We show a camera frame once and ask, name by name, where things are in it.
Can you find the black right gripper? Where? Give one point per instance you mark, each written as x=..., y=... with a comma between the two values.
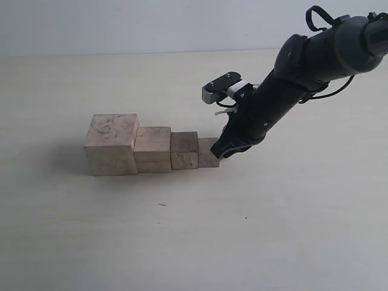
x=256, y=115

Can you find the smallest wooden cube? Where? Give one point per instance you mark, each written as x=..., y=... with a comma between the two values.
x=206, y=157

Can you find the third largest wooden cube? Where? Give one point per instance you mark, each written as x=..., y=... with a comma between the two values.
x=184, y=150

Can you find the second largest wooden cube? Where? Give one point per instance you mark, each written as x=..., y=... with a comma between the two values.
x=152, y=150

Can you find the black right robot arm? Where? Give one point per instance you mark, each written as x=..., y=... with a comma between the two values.
x=340, y=48

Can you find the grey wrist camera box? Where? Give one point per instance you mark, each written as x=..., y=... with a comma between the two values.
x=216, y=90

